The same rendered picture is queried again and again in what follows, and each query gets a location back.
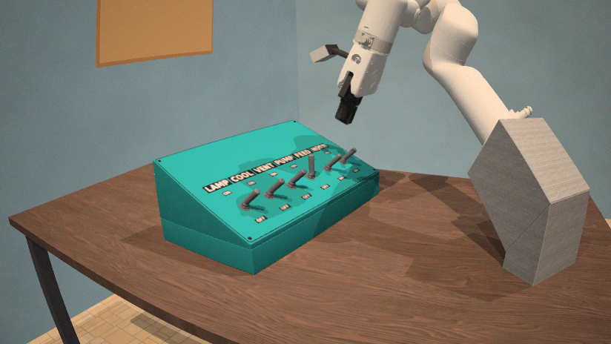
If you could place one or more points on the teal switch console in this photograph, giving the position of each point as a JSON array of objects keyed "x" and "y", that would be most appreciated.
[{"x": 305, "y": 187}]

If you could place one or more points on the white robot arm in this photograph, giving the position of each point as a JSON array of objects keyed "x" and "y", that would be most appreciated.
[{"x": 450, "y": 45}]

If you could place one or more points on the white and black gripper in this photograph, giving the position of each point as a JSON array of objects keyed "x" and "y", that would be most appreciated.
[{"x": 361, "y": 75}]

